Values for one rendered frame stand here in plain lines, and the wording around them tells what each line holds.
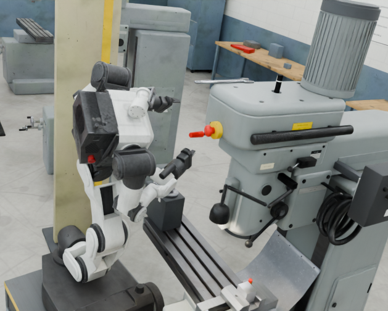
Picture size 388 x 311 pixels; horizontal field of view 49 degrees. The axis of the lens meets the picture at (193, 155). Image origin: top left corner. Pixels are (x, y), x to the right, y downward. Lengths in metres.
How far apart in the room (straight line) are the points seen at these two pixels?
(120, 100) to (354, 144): 0.95
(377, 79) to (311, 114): 4.98
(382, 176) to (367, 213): 0.15
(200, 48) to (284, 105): 7.54
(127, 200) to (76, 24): 1.52
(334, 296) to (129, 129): 1.21
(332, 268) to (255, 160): 0.78
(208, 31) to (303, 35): 2.25
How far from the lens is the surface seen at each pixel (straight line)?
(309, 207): 1.78
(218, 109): 1.44
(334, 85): 1.62
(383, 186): 1.56
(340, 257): 2.03
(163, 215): 2.23
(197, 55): 8.93
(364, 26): 1.61
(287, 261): 2.15
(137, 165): 1.64
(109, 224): 2.07
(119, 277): 2.56
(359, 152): 1.86
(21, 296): 2.73
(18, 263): 3.56
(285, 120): 1.43
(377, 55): 6.49
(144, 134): 1.72
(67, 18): 2.95
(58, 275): 2.58
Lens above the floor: 2.29
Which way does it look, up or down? 25 degrees down
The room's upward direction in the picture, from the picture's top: 9 degrees clockwise
